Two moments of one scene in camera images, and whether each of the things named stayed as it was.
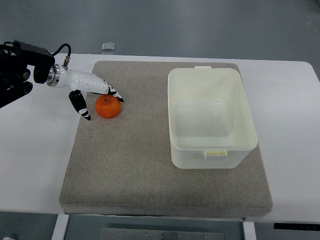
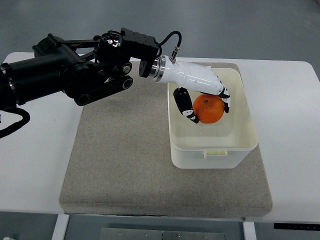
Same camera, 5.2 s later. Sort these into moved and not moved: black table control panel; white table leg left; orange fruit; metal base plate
Moved: orange fruit
Not moved: metal base plate; black table control panel; white table leg left
